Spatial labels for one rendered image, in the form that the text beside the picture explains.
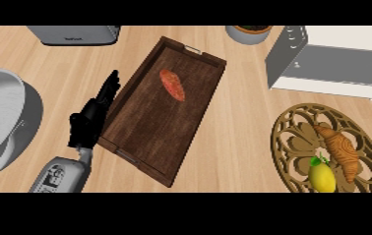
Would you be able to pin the grey toaster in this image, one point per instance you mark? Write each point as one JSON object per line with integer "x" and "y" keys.
{"x": 77, "y": 35}

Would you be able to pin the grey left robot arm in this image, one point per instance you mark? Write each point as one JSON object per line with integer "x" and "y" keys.
{"x": 61, "y": 175}

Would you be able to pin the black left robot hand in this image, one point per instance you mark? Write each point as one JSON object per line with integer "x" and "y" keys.
{"x": 87, "y": 121}

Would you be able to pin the brown croissant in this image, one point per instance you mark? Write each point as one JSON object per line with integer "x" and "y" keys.
{"x": 341, "y": 150}

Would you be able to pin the dark wooden tray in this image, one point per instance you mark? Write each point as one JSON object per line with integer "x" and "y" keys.
{"x": 159, "y": 114}

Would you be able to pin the grey tiered shelf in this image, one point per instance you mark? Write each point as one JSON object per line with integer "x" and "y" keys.
{"x": 319, "y": 65}

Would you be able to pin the orange sweet potato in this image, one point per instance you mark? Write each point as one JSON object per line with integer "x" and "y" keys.
{"x": 173, "y": 85}

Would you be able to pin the yellow lemon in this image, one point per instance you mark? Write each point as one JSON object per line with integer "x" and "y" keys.
{"x": 322, "y": 176}

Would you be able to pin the grey plant pot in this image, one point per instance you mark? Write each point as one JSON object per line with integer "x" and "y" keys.
{"x": 249, "y": 35}

